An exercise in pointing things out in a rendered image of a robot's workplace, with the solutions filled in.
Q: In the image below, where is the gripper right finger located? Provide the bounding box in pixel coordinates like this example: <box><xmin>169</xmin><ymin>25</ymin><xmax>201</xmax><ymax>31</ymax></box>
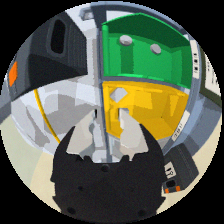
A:
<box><xmin>118</xmin><ymin>108</ymin><xmax>168</xmax><ymax>183</ymax></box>

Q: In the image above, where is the yellow bin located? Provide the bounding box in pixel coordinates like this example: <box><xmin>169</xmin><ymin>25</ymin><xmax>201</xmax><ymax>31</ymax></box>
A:
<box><xmin>103</xmin><ymin>81</ymin><xmax>189</xmax><ymax>140</ymax></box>

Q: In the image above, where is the green open bin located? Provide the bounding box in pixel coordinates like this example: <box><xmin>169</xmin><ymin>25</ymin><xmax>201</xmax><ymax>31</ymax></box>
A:
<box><xmin>102</xmin><ymin>13</ymin><xmax>192</xmax><ymax>90</ymax></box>

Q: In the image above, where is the grey open bin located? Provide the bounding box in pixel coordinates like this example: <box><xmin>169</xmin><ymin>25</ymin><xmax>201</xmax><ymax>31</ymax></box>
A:
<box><xmin>108</xmin><ymin>133</ymin><xmax>171</xmax><ymax>160</ymax></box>

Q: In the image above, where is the grey steel disc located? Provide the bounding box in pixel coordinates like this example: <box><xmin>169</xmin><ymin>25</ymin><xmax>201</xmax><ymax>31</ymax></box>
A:
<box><xmin>150</xmin><ymin>44</ymin><xmax>161</xmax><ymax>54</ymax></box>
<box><xmin>119</xmin><ymin>35</ymin><xmax>132</xmax><ymax>46</ymax></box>

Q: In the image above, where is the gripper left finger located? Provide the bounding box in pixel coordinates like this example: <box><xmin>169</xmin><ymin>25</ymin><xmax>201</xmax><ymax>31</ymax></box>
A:
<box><xmin>50</xmin><ymin>109</ymin><xmax>97</xmax><ymax>183</ymax></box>

